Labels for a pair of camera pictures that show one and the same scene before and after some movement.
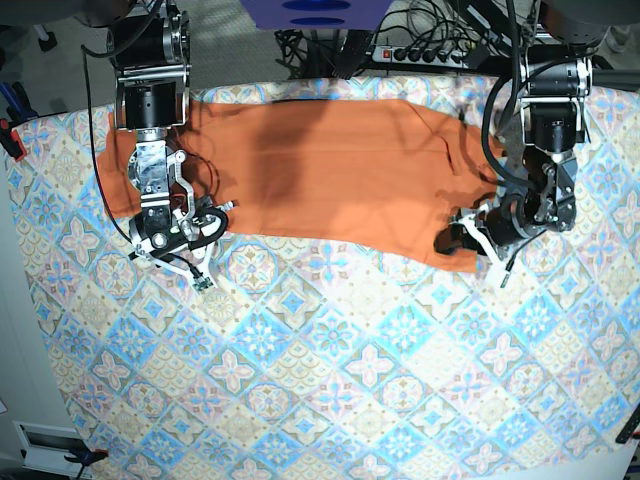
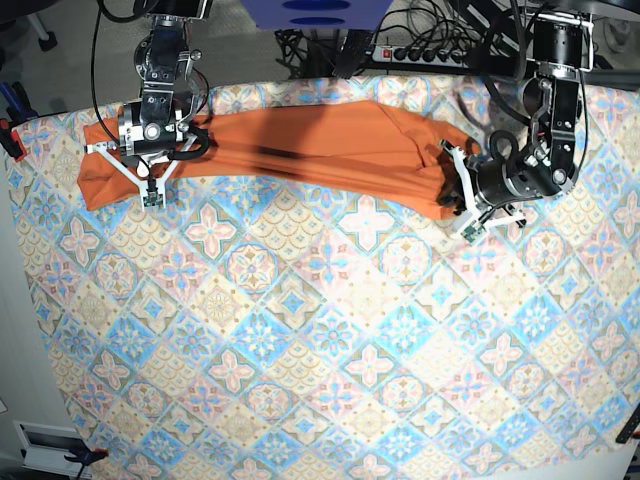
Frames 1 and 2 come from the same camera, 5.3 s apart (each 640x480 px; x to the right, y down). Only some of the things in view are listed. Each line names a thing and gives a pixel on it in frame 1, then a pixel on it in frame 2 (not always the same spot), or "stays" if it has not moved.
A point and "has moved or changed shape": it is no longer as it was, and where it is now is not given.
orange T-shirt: [364, 176] has moved or changed shape
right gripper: [520, 215] to [497, 182]
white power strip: [421, 56] stays
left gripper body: [160, 230] to [152, 127]
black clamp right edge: [629, 427] stays
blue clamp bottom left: [85, 456] stays
